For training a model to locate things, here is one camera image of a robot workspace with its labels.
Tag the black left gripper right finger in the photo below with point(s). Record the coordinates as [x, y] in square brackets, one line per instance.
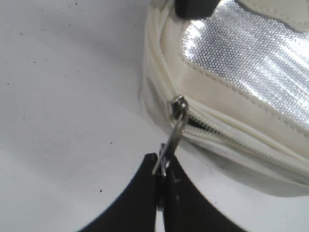
[185, 209]

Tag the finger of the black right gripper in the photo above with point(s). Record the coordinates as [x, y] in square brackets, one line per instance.
[195, 9]

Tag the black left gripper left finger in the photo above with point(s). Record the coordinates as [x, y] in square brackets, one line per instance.
[134, 210]

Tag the cream bag with silver top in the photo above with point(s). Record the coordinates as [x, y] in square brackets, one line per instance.
[244, 72]

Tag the silver zipper pull with ring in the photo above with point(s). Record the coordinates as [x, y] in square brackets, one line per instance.
[180, 112]

